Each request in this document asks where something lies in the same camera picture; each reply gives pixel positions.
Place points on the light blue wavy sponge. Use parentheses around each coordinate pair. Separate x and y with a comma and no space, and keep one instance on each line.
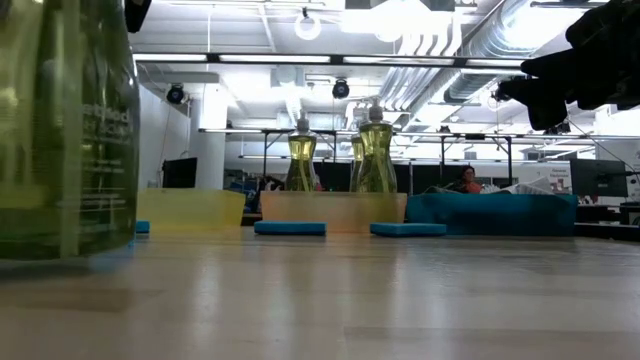
(407,230)
(290,228)
(143,227)

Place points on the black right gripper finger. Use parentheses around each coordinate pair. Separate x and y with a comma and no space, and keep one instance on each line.
(550,65)
(540,97)

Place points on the person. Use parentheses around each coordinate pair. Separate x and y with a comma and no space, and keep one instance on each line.
(468,185)

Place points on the round black ceiling speaker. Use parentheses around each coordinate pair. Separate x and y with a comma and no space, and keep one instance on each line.
(175,93)
(341,88)

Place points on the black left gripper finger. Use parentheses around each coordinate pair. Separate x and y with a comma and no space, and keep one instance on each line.
(137,12)

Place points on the overhead LED light bar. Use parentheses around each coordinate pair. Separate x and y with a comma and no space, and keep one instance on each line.
(275,58)

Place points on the black ceiling spotlight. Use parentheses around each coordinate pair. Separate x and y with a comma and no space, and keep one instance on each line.
(559,128)

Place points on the clear yellow dish soap bottle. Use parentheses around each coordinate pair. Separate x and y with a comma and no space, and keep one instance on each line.
(377,160)
(65,150)
(354,167)
(301,165)

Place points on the white sign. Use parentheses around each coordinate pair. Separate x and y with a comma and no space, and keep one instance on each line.
(560,177)

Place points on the teal plastic bin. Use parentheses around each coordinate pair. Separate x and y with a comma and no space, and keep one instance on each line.
(490,215)

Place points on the orange translucent plastic bin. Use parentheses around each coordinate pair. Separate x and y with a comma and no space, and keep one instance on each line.
(330,210)

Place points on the black computer monitor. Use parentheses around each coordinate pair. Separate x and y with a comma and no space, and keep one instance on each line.
(179,173)
(597,177)

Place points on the black frame stand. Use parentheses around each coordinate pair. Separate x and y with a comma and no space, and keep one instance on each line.
(475,136)

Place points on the yellow translucent plastic bin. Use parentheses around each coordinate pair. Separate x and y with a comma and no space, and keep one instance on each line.
(190,210)

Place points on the silver ceiling duct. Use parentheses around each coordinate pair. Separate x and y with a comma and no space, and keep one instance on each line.
(500,35)

